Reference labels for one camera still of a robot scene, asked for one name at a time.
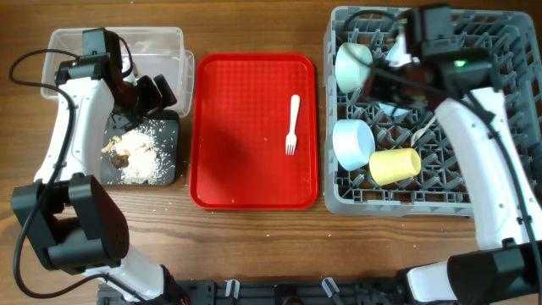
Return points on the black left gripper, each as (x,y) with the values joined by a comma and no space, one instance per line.
(154,100)

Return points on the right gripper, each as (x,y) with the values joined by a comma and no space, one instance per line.
(373,90)

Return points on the light blue plate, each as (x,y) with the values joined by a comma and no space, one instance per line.
(397,56)

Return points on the white plastic spoon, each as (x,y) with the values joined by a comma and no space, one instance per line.
(419,133)

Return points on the rice and food scraps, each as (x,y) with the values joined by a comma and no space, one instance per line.
(135,154)

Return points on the green bowl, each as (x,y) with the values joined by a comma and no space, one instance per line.
(352,66)

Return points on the light blue bowl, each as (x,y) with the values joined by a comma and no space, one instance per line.
(353,143)

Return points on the yellow cup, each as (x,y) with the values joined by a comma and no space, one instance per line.
(394,165)

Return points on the white plastic fork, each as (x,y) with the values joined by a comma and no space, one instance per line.
(291,138)

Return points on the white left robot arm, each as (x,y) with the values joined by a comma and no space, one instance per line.
(66,215)

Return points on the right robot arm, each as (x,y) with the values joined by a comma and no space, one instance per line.
(462,86)

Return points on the clear plastic waste bin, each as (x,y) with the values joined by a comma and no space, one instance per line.
(154,50)

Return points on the grey dishwasher rack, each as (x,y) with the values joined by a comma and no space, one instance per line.
(439,188)

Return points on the black plastic tray bin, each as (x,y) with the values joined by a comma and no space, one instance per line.
(165,144)

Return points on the red serving tray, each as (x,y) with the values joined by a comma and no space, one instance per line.
(240,122)

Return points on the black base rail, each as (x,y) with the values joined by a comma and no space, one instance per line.
(326,291)

